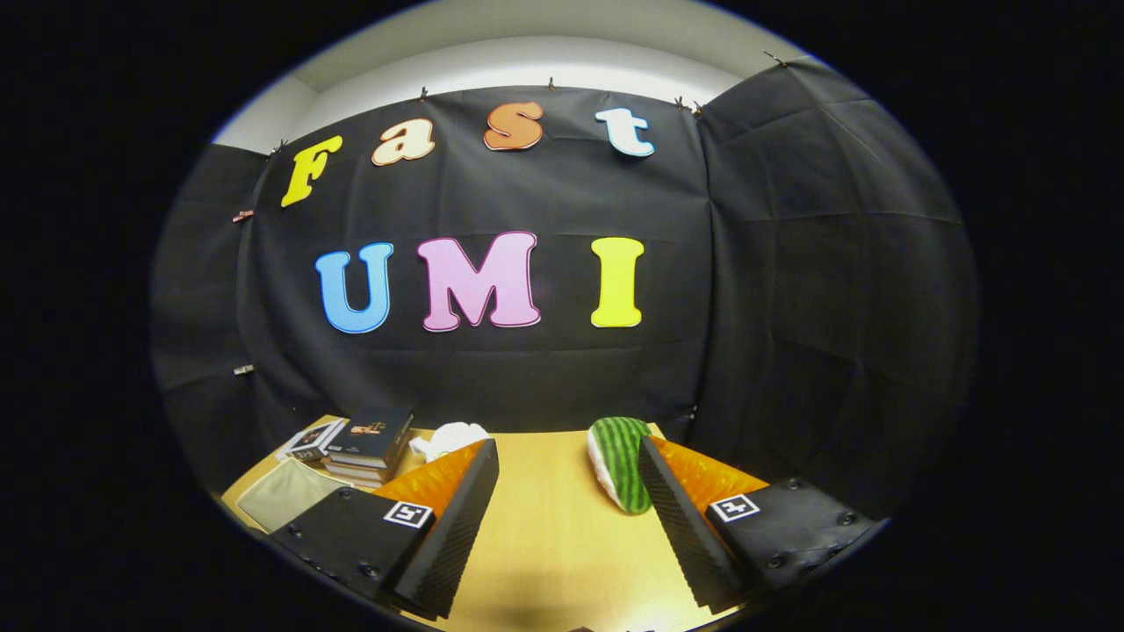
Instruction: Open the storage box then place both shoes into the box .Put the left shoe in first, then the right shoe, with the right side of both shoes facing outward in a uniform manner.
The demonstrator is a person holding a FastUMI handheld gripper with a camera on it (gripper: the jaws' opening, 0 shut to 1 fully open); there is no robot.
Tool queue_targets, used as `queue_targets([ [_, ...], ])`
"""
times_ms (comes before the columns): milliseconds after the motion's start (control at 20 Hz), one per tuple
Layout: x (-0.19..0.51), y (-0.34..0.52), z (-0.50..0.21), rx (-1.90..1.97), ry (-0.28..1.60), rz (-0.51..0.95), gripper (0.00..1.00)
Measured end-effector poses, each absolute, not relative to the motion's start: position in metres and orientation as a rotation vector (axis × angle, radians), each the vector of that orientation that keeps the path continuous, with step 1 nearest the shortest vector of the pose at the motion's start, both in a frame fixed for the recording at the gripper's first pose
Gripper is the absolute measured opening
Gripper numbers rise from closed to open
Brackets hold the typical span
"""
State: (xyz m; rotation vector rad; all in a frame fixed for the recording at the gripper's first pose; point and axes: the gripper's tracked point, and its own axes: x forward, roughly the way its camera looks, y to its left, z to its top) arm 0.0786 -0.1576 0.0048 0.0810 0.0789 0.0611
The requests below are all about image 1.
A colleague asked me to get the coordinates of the grey fabric storage box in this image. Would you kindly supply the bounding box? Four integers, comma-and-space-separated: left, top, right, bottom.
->
235, 456, 354, 535

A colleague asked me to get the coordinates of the brown cover book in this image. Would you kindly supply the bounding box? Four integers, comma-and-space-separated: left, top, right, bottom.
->
321, 452, 407, 490

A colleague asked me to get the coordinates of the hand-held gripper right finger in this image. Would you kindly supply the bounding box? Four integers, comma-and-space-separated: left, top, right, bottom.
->
638, 434, 881, 615

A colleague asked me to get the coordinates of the watermelon slice plush toy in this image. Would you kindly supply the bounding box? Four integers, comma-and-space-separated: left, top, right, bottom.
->
587, 416, 655, 515

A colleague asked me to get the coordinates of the white cover book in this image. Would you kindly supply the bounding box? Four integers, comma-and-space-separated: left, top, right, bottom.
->
275, 418, 349, 463

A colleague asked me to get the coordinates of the black backdrop cloth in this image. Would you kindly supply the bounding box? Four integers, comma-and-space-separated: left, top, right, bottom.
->
151, 57, 980, 519

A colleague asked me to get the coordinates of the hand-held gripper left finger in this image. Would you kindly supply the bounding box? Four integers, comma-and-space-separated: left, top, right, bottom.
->
269, 438, 501, 621

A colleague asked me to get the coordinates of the white plush toy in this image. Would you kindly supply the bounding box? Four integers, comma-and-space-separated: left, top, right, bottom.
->
409, 421, 490, 463

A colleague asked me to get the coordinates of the dark cover book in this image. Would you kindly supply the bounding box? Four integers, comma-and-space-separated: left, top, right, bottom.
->
327, 406, 415, 469

